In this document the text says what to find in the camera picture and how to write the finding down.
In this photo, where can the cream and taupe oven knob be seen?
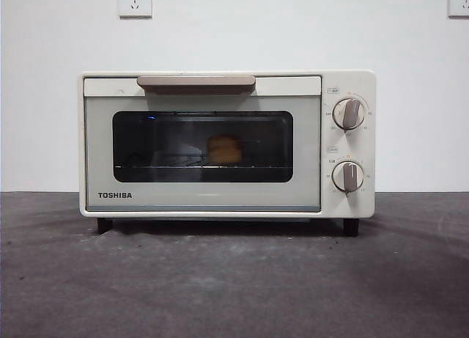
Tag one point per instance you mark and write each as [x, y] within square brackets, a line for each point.
[350, 113]
[348, 176]

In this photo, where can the cream Toshiba toaster oven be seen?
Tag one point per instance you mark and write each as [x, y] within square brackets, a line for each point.
[351, 83]

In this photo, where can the golden brown bread roll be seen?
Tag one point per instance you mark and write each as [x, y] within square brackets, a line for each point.
[224, 151]

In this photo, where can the white wall socket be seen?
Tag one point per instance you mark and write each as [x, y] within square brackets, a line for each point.
[459, 2]
[134, 2]

